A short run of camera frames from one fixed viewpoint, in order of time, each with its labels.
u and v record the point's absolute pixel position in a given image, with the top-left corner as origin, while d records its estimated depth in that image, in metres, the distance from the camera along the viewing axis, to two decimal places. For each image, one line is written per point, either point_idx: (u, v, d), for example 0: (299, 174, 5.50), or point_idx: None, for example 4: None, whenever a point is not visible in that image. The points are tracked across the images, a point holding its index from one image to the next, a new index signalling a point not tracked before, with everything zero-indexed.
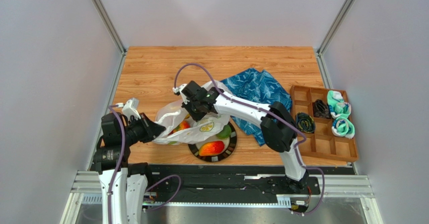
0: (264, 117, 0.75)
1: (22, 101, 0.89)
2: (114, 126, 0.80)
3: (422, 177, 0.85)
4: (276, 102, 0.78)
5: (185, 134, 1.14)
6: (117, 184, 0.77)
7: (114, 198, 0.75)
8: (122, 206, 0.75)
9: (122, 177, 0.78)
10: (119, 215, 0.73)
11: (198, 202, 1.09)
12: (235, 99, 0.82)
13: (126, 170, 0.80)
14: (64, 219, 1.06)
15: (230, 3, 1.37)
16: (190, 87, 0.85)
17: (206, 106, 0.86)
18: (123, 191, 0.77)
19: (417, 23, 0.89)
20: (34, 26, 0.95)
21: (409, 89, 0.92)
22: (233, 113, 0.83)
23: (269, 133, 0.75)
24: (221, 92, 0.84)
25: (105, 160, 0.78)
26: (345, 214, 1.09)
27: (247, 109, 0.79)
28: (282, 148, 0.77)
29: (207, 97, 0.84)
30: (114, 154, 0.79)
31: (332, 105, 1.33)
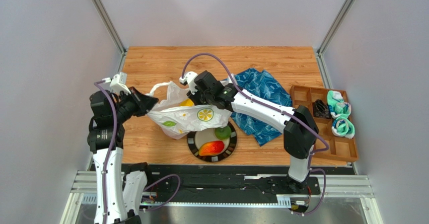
0: (289, 122, 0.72)
1: (22, 102, 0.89)
2: (104, 105, 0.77)
3: (421, 178, 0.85)
4: (300, 106, 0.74)
5: (182, 115, 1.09)
6: (112, 163, 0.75)
7: (110, 177, 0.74)
8: (117, 184, 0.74)
9: (117, 157, 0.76)
10: (115, 194, 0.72)
11: (199, 202, 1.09)
12: (255, 99, 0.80)
13: (121, 150, 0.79)
14: (64, 219, 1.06)
15: (230, 3, 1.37)
16: (206, 81, 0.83)
17: (221, 103, 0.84)
18: (118, 169, 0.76)
19: (417, 23, 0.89)
20: (34, 25, 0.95)
21: (409, 89, 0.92)
22: (252, 113, 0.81)
23: (291, 139, 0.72)
24: (239, 90, 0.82)
25: (100, 140, 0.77)
26: (344, 214, 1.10)
27: (269, 111, 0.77)
28: (303, 155, 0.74)
29: (223, 93, 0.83)
30: (109, 133, 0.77)
31: (332, 105, 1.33)
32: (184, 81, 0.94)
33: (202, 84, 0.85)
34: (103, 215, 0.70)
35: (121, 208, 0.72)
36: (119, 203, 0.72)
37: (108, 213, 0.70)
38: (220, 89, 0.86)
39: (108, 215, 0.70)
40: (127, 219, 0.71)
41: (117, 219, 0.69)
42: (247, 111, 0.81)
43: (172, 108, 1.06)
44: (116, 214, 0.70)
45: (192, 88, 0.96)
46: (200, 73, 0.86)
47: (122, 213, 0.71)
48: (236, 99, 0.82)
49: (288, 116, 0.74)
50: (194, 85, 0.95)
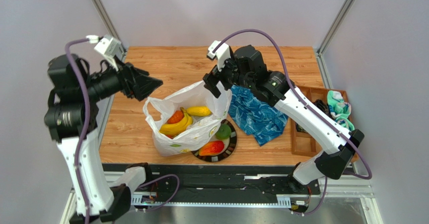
0: (344, 147, 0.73)
1: (22, 102, 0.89)
2: (68, 76, 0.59)
3: (421, 177, 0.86)
4: (356, 132, 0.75)
5: (193, 137, 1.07)
6: (84, 155, 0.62)
7: (85, 170, 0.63)
8: (96, 175, 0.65)
9: (90, 146, 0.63)
10: (94, 187, 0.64)
11: (199, 202, 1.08)
12: (309, 106, 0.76)
13: (95, 135, 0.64)
14: (64, 219, 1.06)
15: (230, 2, 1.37)
16: (255, 60, 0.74)
17: (266, 94, 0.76)
18: (92, 159, 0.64)
19: (417, 24, 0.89)
20: (34, 26, 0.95)
21: (408, 89, 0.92)
22: (298, 118, 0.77)
23: (340, 163, 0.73)
24: (293, 88, 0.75)
25: (61, 126, 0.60)
26: (345, 214, 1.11)
27: (324, 128, 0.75)
28: (336, 177, 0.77)
29: (272, 84, 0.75)
30: (72, 117, 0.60)
31: (332, 105, 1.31)
32: (214, 56, 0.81)
33: (248, 64, 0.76)
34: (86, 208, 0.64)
35: (103, 198, 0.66)
36: (100, 194, 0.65)
37: (90, 205, 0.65)
38: (265, 75, 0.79)
39: (91, 207, 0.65)
40: (112, 207, 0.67)
41: (102, 211, 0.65)
42: (294, 115, 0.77)
43: (183, 135, 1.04)
44: (100, 206, 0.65)
45: (219, 64, 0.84)
46: (247, 50, 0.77)
47: (106, 202, 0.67)
48: (288, 99, 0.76)
49: (344, 140, 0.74)
50: (223, 59, 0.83)
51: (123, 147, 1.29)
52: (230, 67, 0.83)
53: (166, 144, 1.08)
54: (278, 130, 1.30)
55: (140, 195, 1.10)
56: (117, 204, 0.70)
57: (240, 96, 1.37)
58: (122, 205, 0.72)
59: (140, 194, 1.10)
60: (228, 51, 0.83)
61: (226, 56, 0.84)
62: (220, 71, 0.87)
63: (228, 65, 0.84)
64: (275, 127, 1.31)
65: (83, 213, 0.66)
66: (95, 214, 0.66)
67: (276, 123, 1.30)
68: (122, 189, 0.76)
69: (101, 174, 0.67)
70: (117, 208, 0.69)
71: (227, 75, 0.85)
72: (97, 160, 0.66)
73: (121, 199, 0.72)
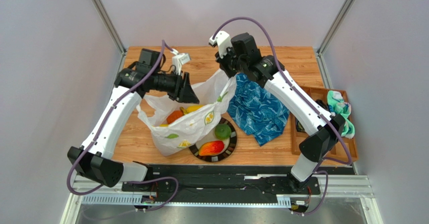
0: (323, 127, 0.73)
1: (22, 102, 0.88)
2: (151, 57, 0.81)
3: (421, 178, 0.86)
4: (339, 117, 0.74)
5: (188, 125, 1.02)
6: (123, 102, 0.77)
7: (115, 114, 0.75)
8: (117, 125, 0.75)
9: (131, 100, 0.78)
10: (110, 130, 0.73)
11: (198, 202, 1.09)
12: (295, 88, 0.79)
13: (138, 98, 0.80)
14: (64, 219, 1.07)
15: (230, 2, 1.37)
16: (247, 44, 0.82)
17: (256, 74, 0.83)
18: (125, 111, 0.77)
19: (417, 24, 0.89)
20: (34, 26, 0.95)
21: (409, 89, 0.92)
22: (284, 98, 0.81)
23: (316, 143, 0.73)
24: (280, 70, 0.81)
25: (126, 78, 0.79)
26: (345, 214, 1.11)
27: (306, 107, 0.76)
28: (316, 159, 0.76)
29: (263, 66, 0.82)
30: (135, 78, 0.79)
31: (332, 105, 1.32)
32: (214, 42, 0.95)
33: (241, 47, 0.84)
34: (90, 142, 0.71)
35: (108, 145, 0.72)
36: (109, 139, 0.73)
37: (95, 143, 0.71)
38: (258, 58, 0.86)
39: (94, 145, 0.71)
40: (108, 160, 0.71)
41: (98, 153, 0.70)
42: (281, 95, 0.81)
43: (177, 121, 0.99)
44: (101, 148, 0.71)
45: (221, 50, 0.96)
46: (241, 35, 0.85)
47: (106, 151, 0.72)
48: (275, 80, 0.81)
49: (324, 121, 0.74)
50: (224, 47, 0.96)
51: (123, 147, 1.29)
52: (230, 54, 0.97)
53: (162, 136, 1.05)
54: (278, 130, 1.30)
55: (140, 195, 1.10)
56: (111, 165, 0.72)
57: (240, 96, 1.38)
58: (111, 172, 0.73)
59: (140, 194, 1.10)
60: (228, 40, 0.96)
61: (226, 44, 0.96)
62: (222, 58, 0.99)
63: (229, 53, 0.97)
64: (275, 127, 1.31)
65: (85, 147, 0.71)
66: (92, 153, 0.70)
67: (276, 123, 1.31)
68: (121, 164, 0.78)
69: (119, 130, 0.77)
70: (106, 169, 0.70)
71: (227, 62, 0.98)
72: (126, 117, 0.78)
73: (115, 168, 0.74)
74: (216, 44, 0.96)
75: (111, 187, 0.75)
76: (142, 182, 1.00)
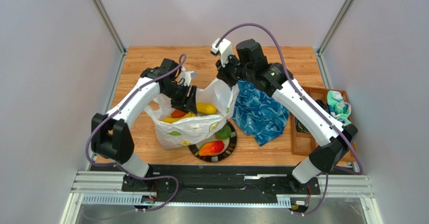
0: (335, 139, 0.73)
1: (22, 102, 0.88)
2: (172, 63, 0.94)
3: (420, 178, 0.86)
4: (351, 128, 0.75)
5: (192, 127, 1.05)
6: (147, 88, 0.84)
7: (139, 95, 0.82)
8: (140, 103, 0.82)
9: (151, 90, 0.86)
10: (134, 104, 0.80)
11: (198, 202, 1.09)
12: (305, 97, 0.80)
13: (157, 91, 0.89)
14: (64, 219, 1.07)
15: (230, 2, 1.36)
16: (254, 52, 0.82)
17: (263, 83, 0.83)
18: (147, 95, 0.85)
19: (417, 24, 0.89)
20: (33, 26, 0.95)
21: (409, 89, 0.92)
22: (293, 108, 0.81)
23: (329, 154, 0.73)
24: (289, 79, 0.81)
25: (151, 74, 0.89)
26: (344, 213, 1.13)
27: (317, 119, 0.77)
28: (328, 170, 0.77)
29: (271, 75, 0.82)
30: (160, 73, 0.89)
31: (332, 105, 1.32)
32: (217, 51, 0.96)
33: (248, 54, 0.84)
34: (116, 110, 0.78)
35: (129, 118, 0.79)
36: (132, 112, 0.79)
37: (119, 112, 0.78)
38: (265, 66, 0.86)
39: (119, 113, 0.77)
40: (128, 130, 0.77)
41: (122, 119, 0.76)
42: (291, 105, 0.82)
43: (182, 121, 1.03)
44: (125, 116, 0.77)
45: (224, 58, 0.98)
46: (247, 42, 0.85)
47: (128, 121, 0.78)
48: (285, 90, 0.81)
49: (336, 132, 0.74)
50: (226, 55, 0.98)
51: None
52: (233, 62, 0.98)
53: (165, 132, 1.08)
54: (278, 131, 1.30)
55: (140, 195, 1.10)
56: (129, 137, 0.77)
57: (240, 96, 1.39)
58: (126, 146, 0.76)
59: (140, 195, 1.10)
60: (229, 48, 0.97)
61: (228, 52, 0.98)
62: (224, 67, 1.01)
63: (231, 61, 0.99)
64: (275, 127, 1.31)
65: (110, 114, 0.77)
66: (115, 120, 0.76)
67: (276, 123, 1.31)
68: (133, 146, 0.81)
69: (139, 110, 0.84)
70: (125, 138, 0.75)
71: (230, 70, 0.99)
72: (145, 101, 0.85)
73: (129, 144, 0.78)
74: (218, 53, 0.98)
75: (121, 163, 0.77)
76: (144, 178, 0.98)
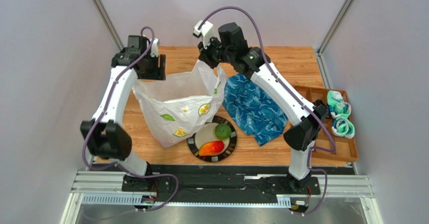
0: (306, 118, 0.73)
1: (22, 102, 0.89)
2: (139, 41, 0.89)
3: (420, 178, 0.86)
4: (321, 106, 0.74)
5: (182, 109, 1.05)
6: (124, 78, 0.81)
7: (118, 88, 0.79)
8: (122, 97, 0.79)
9: (129, 77, 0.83)
10: (117, 99, 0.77)
11: (198, 202, 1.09)
12: (280, 80, 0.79)
13: (135, 74, 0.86)
14: (64, 219, 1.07)
15: (230, 2, 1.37)
16: (234, 35, 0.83)
17: (242, 66, 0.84)
18: (127, 85, 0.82)
19: (417, 24, 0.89)
20: (34, 27, 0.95)
21: (409, 89, 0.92)
22: (269, 90, 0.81)
23: (299, 133, 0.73)
24: (267, 62, 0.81)
25: (122, 60, 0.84)
26: (345, 214, 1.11)
27: (290, 99, 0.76)
28: (299, 148, 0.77)
29: (249, 57, 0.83)
30: (130, 58, 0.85)
31: (332, 105, 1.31)
32: (200, 32, 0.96)
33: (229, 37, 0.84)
34: (101, 112, 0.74)
35: (117, 115, 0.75)
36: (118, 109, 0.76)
37: (105, 113, 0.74)
38: (244, 49, 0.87)
39: (105, 114, 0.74)
40: (121, 127, 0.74)
41: (111, 120, 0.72)
42: (266, 86, 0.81)
43: (174, 101, 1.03)
44: (113, 116, 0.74)
45: (206, 41, 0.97)
46: (229, 25, 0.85)
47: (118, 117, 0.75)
48: (262, 72, 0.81)
49: (307, 112, 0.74)
50: (208, 37, 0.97)
51: None
52: (215, 45, 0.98)
53: (156, 115, 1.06)
54: (278, 130, 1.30)
55: (140, 195, 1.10)
56: (122, 133, 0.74)
57: (240, 96, 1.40)
58: (122, 141, 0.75)
59: (140, 194, 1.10)
60: (212, 30, 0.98)
61: (211, 34, 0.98)
62: (206, 49, 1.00)
63: (213, 43, 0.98)
64: (275, 127, 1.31)
65: (95, 118, 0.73)
66: (104, 122, 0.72)
67: (276, 123, 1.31)
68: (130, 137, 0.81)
69: (124, 102, 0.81)
70: (119, 135, 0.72)
71: (212, 52, 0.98)
72: (127, 91, 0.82)
73: (125, 137, 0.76)
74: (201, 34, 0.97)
75: (122, 156, 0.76)
76: (143, 176, 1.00)
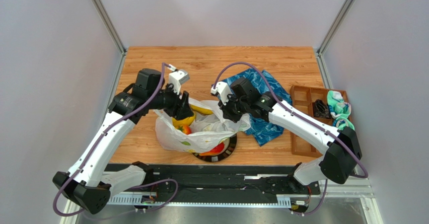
0: (333, 143, 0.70)
1: (22, 102, 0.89)
2: (147, 80, 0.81)
3: (421, 178, 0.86)
4: (346, 128, 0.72)
5: (204, 140, 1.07)
6: (114, 130, 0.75)
7: (103, 141, 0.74)
8: (105, 153, 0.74)
9: (123, 128, 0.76)
10: (97, 158, 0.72)
11: (198, 202, 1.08)
12: (296, 113, 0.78)
13: (131, 124, 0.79)
14: (64, 219, 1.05)
15: (231, 2, 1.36)
16: (243, 86, 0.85)
17: (258, 111, 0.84)
18: (117, 138, 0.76)
19: (417, 24, 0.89)
20: (34, 27, 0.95)
21: (409, 89, 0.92)
22: (288, 126, 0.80)
23: (333, 161, 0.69)
24: (278, 101, 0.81)
25: (121, 103, 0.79)
26: (344, 214, 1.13)
27: (311, 129, 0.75)
28: (342, 180, 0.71)
29: (261, 101, 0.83)
30: (130, 103, 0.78)
31: (332, 105, 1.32)
32: (215, 92, 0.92)
33: (239, 90, 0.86)
34: (76, 170, 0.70)
35: (94, 173, 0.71)
36: (96, 167, 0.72)
37: (81, 170, 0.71)
38: (257, 97, 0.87)
39: (80, 172, 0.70)
40: (93, 188, 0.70)
41: (83, 181, 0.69)
42: (285, 124, 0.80)
43: (197, 134, 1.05)
44: (87, 176, 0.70)
45: (223, 98, 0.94)
46: (237, 79, 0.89)
47: (92, 179, 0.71)
48: (276, 110, 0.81)
49: (332, 137, 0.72)
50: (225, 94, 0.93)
51: (123, 146, 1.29)
52: (232, 99, 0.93)
53: (178, 140, 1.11)
54: (278, 130, 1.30)
55: (140, 195, 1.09)
56: (95, 192, 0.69)
57: None
58: (94, 201, 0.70)
59: (140, 195, 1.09)
60: (227, 88, 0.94)
61: (227, 90, 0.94)
62: (224, 105, 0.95)
63: (231, 97, 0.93)
64: (275, 127, 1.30)
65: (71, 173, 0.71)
66: (76, 181, 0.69)
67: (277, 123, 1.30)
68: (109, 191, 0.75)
69: (109, 156, 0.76)
70: (89, 196, 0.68)
71: (230, 106, 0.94)
72: (116, 143, 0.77)
73: (97, 196, 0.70)
74: (217, 94, 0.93)
75: (93, 214, 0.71)
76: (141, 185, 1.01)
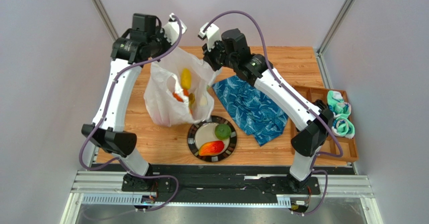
0: (311, 122, 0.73)
1: (22, 102, 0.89)
2: (144, 21, 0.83)
3: (420, 178, 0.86)
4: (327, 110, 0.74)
5: None
6: (124, 76, 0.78)
7: (117, 88, 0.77)
8: (122, 99, 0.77)
9: (133, 75, 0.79)
10: (117, 105, 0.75)
11: (198, 202, 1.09)
12: (284, 85, 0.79)
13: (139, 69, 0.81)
14: (64, 219, 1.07)
15: (230, 2, 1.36)
16: (238, 42, 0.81)
17: (245, 73, 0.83)
18: (127, 83, 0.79)
19: (417, 24, 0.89)
20: (34, 28, 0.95)
21: (408, 90, 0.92)
22: (274, 96, 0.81)
23: (307, 138, 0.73)
24: (269, 68, 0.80)
25: (122, 49, 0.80)
26: (344, 214, 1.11)
27: (295, 104, 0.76)
28: (305, 153, 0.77)
29: (251, 64, 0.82)
30: (131, 47, 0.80)
31: (332, 105, 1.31)
32: (204, 35, 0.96)
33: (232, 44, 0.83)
34: (100, 119, 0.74)
35: (117, 120, 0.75)
36: (117, 114, 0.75)
37: (104, 119, 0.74)
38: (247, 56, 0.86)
39: (104, 120, 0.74)
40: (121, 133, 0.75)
41: (110, 128, 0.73)
42: (269, 92, 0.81)
43: None
44: (113, 123, 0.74)
45: (210, 43, 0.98)
46: (233, 32, 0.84)
47: (117, 124, 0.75)
48: (265, 78, 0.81)
49: (313, 116, 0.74)
50: (213, 39, 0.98)
51: None
52: (218, 48, 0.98)
53: None
54: (278, 130, 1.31)
55: (140, 195, 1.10)
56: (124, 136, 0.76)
57: (240, 96, 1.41)
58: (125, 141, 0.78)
59: (140, 195, 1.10)
60: (217, 32, 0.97)
61: (215, 38, 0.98)
62: (210, 51, 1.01)
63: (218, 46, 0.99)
64: (275, 127, 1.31)
65: (96, 123, 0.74)
66: (104, 128, 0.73)
67: (276, 123, 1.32)
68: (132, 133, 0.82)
69: (126, 102, 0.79)
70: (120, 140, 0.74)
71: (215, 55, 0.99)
72: (131, 87, 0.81)
73: (127, 138, 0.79)
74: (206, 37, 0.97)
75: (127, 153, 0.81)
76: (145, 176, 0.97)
